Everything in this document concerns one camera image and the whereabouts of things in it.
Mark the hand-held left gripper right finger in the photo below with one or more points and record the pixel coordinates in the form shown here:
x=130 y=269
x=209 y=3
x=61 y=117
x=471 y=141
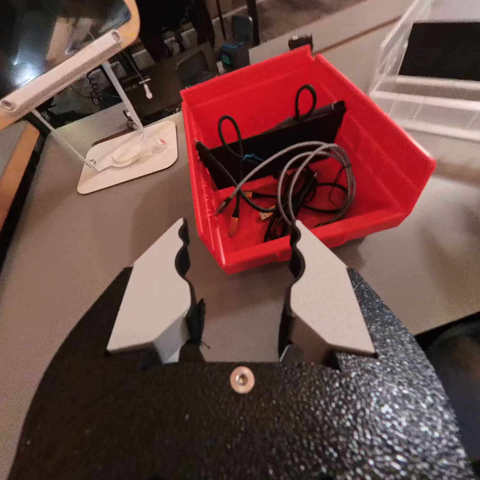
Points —
x=326 y=300

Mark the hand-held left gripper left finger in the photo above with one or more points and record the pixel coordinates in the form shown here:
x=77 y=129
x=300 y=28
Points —
x=153 y=296

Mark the red plastic storage bin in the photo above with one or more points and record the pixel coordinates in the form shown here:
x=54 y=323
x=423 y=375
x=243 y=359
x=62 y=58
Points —
x=382 y=157

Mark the clear plastic container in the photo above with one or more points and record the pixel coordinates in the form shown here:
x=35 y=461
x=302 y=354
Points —
x=412 y=97

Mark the black equipment case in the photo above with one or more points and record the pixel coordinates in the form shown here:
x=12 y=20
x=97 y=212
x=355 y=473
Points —
x=195 y=69

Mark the small black device with screen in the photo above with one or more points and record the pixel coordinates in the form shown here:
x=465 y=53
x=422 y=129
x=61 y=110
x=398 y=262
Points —
x=240 y=56

